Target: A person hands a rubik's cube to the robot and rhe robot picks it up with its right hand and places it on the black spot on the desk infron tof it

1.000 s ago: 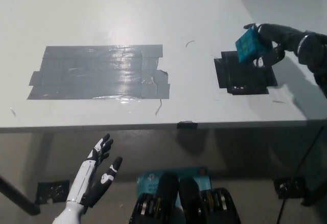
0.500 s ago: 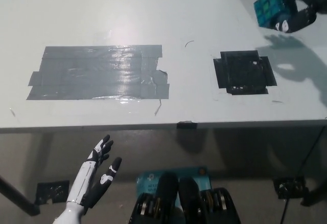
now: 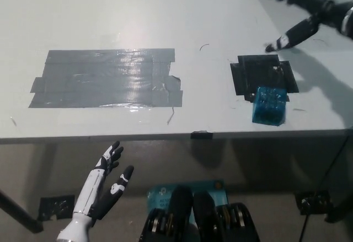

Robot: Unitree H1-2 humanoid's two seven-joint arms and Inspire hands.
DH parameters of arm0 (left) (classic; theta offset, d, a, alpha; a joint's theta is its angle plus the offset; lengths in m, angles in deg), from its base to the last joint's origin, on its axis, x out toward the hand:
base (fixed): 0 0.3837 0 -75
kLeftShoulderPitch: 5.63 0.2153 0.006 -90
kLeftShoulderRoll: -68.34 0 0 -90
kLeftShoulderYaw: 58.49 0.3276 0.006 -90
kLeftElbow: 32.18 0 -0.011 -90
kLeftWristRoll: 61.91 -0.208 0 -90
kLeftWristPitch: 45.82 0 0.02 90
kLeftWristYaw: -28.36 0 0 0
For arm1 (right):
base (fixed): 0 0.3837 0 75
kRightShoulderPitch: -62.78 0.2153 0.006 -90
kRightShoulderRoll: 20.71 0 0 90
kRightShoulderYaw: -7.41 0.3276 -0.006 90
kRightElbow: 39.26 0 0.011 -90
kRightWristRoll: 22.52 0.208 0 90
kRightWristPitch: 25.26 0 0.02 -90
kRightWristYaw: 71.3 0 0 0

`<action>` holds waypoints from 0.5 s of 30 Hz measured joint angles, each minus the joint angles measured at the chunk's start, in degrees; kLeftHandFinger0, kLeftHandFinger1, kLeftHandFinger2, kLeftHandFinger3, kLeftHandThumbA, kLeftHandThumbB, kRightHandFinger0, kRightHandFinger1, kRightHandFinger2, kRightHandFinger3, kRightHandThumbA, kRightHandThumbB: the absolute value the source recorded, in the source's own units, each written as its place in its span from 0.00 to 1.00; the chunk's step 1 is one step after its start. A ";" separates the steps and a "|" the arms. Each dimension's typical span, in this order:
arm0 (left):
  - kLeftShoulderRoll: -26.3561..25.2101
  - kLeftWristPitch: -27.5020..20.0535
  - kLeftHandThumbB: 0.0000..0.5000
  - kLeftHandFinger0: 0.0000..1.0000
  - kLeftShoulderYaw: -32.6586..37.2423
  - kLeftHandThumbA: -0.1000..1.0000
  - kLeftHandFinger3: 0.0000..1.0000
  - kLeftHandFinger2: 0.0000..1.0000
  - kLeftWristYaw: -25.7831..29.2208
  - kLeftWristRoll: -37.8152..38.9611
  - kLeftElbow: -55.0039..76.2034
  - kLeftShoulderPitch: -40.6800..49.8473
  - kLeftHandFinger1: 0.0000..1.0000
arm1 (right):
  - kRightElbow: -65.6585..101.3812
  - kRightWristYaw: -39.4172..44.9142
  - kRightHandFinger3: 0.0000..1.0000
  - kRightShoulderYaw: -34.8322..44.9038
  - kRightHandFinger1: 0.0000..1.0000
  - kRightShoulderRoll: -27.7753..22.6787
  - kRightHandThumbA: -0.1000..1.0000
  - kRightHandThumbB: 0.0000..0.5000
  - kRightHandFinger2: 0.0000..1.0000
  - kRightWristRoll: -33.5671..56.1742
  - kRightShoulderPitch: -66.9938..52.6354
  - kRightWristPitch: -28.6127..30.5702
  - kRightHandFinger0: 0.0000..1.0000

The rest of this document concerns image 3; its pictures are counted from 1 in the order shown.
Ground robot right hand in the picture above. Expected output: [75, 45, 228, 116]
[260, 0, 353, 54]

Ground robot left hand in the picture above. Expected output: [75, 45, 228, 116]
[72, 141, 135, 221]

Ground blue taped rubik's cube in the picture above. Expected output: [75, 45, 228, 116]
[252, 85, 287, 126]

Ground black tape patch on desk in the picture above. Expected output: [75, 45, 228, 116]
[230, 54, 300, 104]

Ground black table leg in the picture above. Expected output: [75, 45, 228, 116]
[324, 193, 353, 224]
[0, 189, 45, 233]

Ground small black tape strip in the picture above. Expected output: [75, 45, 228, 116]
[190, 130, 213, 140]

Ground grey duct tape patch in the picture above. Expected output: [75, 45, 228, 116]
[28, 48, 184, 109]

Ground thin black cable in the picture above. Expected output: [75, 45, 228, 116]
[302, 136, 350, 242]

